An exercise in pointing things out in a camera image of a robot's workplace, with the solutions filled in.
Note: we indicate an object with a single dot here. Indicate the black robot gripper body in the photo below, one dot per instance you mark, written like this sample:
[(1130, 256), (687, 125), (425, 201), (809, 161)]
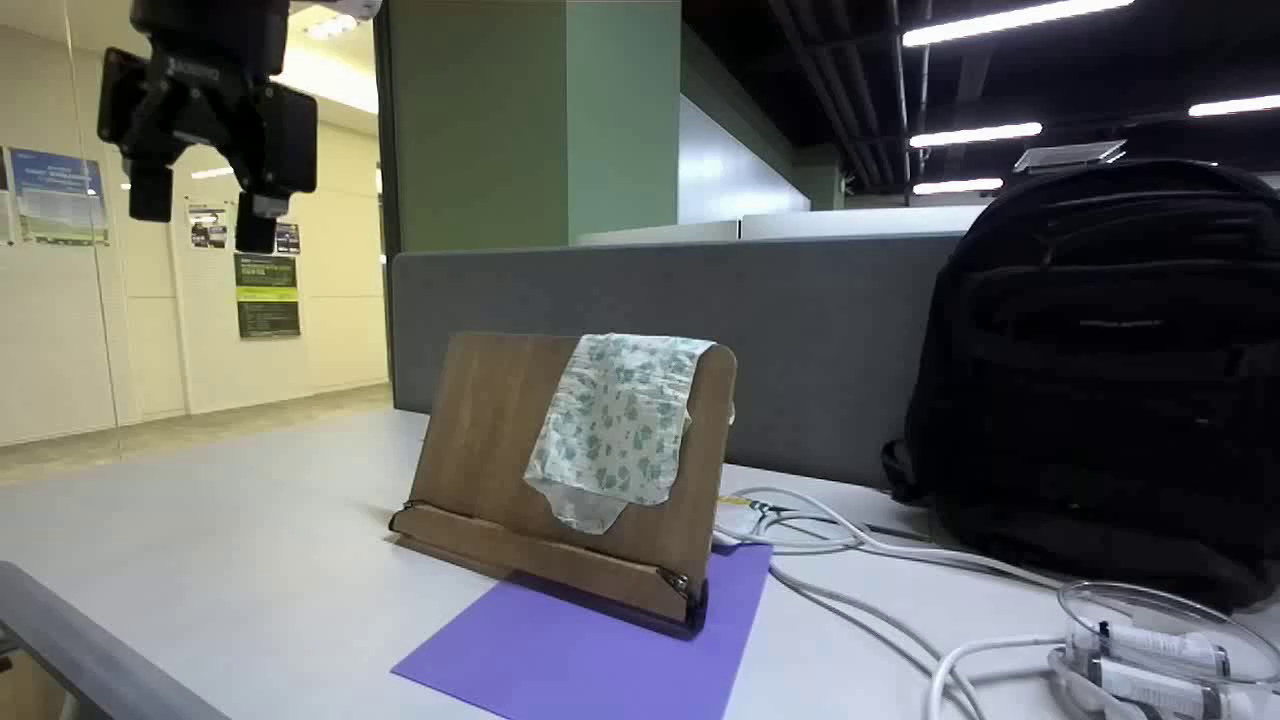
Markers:
[(203, 113)]

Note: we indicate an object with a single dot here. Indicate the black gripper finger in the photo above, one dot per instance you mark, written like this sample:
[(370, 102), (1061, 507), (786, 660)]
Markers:
[(257, 224), (149, 186)]

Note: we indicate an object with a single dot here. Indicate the white cloth with green print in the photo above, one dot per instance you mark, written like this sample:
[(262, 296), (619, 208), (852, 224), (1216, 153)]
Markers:
[(619, 421)]

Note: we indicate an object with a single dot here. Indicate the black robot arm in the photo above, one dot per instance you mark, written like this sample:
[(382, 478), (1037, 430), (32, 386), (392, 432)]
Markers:
[(213, 30)]

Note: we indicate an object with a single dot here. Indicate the green pillar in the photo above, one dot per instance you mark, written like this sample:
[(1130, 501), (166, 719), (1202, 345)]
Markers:
[(535, 120)]

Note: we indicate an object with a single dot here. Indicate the wooden book stand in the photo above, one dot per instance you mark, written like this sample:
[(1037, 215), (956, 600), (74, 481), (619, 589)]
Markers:
[(481, 442)]

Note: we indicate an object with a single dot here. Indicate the purple paper mat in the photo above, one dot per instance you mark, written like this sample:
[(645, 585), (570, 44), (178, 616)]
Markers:
[(586, 653)]

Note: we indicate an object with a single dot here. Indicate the grey partition panel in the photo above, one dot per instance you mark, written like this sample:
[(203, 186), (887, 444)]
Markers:
[(827, 345)]

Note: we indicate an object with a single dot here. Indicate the long ceiling light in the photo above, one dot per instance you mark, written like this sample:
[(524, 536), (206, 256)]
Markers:
[(1232, 104), (1012, 20), (956, 186), (973, 135)]

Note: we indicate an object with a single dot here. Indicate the black backpack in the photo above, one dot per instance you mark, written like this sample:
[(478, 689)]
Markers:
[(1105, 373)]

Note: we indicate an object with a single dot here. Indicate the white power strip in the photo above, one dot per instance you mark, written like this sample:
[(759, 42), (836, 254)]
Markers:
[(1161, 675)]

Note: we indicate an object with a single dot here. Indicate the small wall picture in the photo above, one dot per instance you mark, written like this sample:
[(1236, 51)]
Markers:
[(211, 230)]

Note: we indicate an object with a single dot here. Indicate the green wall poster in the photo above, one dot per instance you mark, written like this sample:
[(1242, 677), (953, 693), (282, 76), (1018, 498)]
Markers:
[(264, 296)]

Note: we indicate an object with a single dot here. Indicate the blue wall poster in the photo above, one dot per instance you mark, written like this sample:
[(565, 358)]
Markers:
[(58, 196)]

